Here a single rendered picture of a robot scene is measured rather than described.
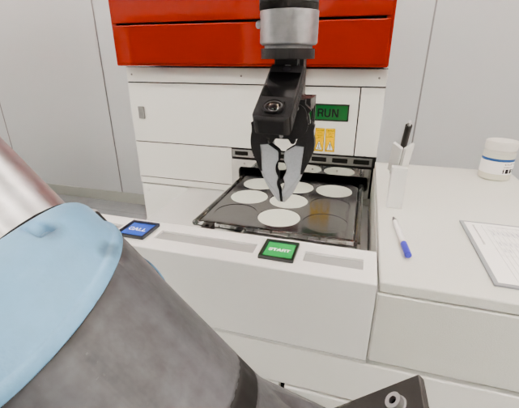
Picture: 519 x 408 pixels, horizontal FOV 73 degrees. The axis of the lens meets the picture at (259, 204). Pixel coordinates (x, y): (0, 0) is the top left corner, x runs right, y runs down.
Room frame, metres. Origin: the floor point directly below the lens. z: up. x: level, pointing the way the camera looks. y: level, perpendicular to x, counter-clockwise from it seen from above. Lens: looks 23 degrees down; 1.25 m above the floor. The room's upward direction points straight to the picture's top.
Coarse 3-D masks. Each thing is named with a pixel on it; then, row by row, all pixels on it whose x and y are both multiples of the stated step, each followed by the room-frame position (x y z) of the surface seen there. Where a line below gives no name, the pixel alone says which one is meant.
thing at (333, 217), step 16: (256, 176) 1.05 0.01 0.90; (352, 192) 0.91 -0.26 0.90; (224, 208) 0.80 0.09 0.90; (240, 208) 0.80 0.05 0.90; (256, 208) 0.80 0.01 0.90; (272, 208) 0.80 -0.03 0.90; (288, 208) 0.80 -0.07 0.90; (304, 208) 0.80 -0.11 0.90; (320, 208) 0.80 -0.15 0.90; (336, 208) 0.80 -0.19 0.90; (352, 208) 0.80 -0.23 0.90; (240, 224) 0.71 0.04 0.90; (256, 224) 0.71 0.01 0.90; (304, 224) 0.71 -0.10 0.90; (320, 224) 0.71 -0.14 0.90; (336, 224) 0.71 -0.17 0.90; (352, 224) 0.71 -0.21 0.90
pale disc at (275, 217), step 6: (270, 210) 0.78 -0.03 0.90; (276, 210) 0.78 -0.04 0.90; (282, 210) 0.78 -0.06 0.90; (288, 210) 0.78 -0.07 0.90; (258, 216) 0.75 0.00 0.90; (264, 216) 0.75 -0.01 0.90; (270, 216) 0.75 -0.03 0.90; (276, 216) 0.75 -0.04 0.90; (282, 216) 0.75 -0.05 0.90; (288, 216) 0.75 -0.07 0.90; (294, 216) 0.75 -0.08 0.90; (264, 222) 0.72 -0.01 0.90; (270, 222) 0.72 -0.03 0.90; (276, 222) 0.72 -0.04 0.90; (282, 222) 0.72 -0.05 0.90; (288, 222) 0.72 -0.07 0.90; (294, 222) 0.72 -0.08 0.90
